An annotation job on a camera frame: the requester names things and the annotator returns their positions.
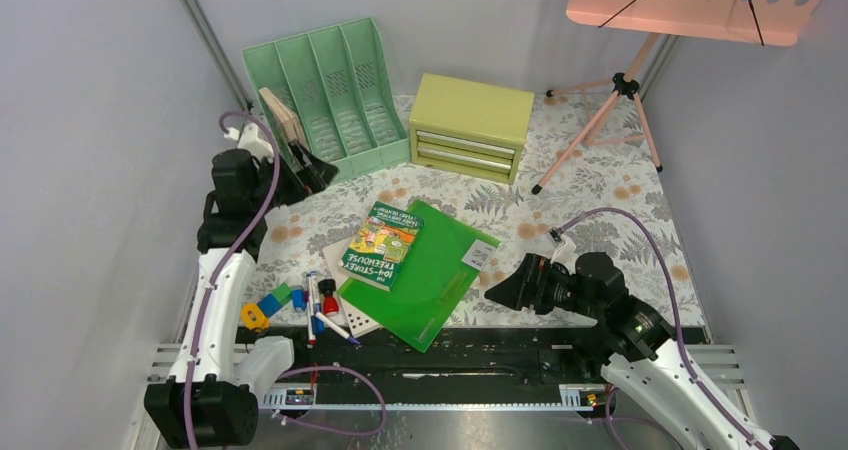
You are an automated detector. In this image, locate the green clip file folder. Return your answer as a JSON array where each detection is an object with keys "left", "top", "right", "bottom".
[{"left": 340, "top": 200, "right": 500, "bottom": 353}]

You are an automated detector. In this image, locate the green small block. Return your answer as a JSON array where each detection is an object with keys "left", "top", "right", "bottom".
[{"left": 270, "top": 282, "right": 292, "bottom": 306}]

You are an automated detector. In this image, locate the mint green file organizer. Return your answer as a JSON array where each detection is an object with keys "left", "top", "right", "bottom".
[{"left": 242, "top": 17, "right": 411, "bottom": 182}]

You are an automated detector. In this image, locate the floral table mat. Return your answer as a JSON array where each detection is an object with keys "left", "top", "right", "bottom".
[{"left": 245, "top": 96, "right": 706, "bottom": 327}]

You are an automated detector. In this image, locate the white perforated board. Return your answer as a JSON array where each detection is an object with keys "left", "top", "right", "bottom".
[{"left": 322, "top": 238, "right": 382, "bottom": 338}]

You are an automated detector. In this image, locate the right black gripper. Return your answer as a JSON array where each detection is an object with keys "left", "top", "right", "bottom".
[{"left": 483, "top": 251, "right": 602, "bottom": 318}]

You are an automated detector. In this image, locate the blue block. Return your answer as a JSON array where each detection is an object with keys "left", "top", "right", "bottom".
[{"left": 257, "top": 294, "right": 283, "bottom": 318}]

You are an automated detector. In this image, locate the white red marker pen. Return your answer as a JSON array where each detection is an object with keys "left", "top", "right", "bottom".
[{"left": 305, "top": 271, "right": 316, "bottom": 348}]

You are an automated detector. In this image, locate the yellow-green drawer cabinet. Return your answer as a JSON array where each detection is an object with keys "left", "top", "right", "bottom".
[{"left": 409, "top": 73, "right": 535, "bottom": 184}]

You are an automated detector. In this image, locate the white blue marker pen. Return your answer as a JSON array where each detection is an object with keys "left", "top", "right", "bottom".
[{"left": 314, "top": 311, "right": 360, "bottom": 346}]

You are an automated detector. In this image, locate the small blue cap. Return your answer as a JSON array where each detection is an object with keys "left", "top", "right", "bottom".
[{"left": 291, "top": 288, "right": 308, "bottom": 313}]

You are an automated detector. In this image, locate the red black stamp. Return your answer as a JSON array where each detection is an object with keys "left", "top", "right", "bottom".
[{"left": 318, "top": 278, "right": 340, "bottom": 317}]

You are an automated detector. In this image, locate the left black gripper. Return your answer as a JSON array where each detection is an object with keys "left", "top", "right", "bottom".
[{"left": 250, "top": 139, "right": 338, "bottom": 213}]

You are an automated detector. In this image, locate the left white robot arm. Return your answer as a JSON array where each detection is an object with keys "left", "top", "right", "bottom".
[{"left": 144, "top": 124, "right": 339, "bottom": 449}]

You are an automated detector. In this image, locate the aluminium rail frame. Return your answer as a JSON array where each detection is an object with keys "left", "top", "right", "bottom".
[{"left": 135, "top": 0, "right": 266, "bottom": 450}]

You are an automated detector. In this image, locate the yellow tape measure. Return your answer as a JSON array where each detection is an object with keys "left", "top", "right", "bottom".
[{"left": 241, "top": 302, "right": 270, "bottom": 333}]

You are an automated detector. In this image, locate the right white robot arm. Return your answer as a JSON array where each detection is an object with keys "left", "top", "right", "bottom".
[{"left": 485, "top": 252, "right": 797, "bottom": 449}]

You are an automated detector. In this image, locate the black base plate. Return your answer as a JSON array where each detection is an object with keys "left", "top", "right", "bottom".
[{"left": 267, "top": 326, "right": 605, "bottom": 405}]

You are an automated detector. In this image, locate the green Treehouse book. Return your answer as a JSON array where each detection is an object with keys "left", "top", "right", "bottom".
[{"left": 339, "top": 201, "right": 424, "bottom": 291}]

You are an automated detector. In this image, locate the purple cartoon book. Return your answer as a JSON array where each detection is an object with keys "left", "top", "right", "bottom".
[{"left": 259, "top": 87, "right": 308, "bottom": 167}]

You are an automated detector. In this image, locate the pink music stand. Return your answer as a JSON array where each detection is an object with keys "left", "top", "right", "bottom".
[{"left": 532, "top": 0, "right": 822, "bottom": 194}]

